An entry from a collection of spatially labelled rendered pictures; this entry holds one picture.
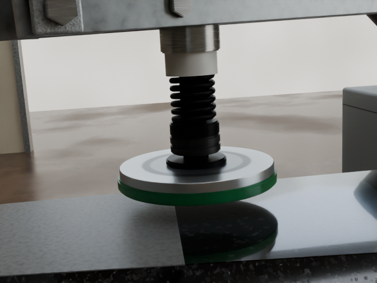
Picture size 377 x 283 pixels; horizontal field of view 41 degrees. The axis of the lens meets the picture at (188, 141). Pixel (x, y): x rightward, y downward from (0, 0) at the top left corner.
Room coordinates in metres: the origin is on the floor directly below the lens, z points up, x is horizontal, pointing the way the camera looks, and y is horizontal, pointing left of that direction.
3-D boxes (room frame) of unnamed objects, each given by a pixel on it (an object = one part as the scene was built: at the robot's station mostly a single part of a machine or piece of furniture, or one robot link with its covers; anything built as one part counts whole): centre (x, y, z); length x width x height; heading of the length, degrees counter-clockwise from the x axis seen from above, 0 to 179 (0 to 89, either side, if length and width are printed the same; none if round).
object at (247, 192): (0.68, -0.01, 0.87); 0.22 x 0.22 x 0.04
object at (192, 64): (0.68, -0.01, 1.02); 0.07 x 0.07 x 0.04
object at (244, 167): (0.68, -0.01, 0.87); 0.21 x 0.21 x 0.01
